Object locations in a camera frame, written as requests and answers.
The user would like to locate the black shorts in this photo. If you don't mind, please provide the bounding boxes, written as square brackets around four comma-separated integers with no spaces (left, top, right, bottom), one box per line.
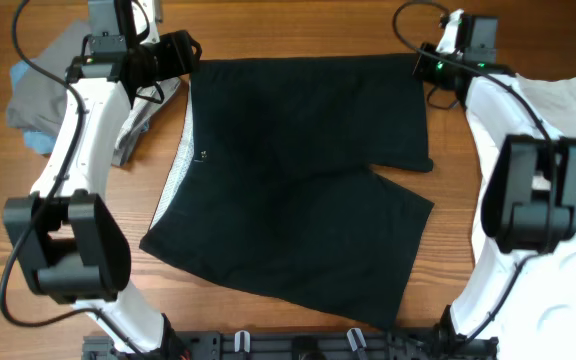
[140,54,433,330]

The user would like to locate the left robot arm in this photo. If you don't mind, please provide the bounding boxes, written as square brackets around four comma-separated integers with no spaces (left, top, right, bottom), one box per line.
[3,0,202,359]

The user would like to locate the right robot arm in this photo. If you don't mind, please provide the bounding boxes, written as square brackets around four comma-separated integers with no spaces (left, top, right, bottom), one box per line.
[414,10,576,359]

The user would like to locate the folded grey shorts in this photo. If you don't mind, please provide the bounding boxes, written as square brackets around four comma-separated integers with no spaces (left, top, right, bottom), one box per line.
[5,18,182,167]

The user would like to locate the folded blue garment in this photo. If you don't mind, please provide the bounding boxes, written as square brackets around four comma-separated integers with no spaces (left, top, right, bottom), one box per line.
[8,58,150,156]

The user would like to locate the white t-shirt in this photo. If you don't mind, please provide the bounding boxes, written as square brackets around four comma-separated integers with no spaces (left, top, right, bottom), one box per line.
[467,69,576,360]

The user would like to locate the right black cable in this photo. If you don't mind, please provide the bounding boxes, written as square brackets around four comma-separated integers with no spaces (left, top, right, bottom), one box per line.
[391,0,559,346]

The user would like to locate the black cable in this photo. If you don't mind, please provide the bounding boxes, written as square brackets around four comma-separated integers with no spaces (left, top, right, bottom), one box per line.
[391,0,559,346]
[0,0,144,360]

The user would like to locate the left black cable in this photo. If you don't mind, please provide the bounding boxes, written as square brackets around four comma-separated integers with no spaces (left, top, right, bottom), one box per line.
[0,0,144,360]

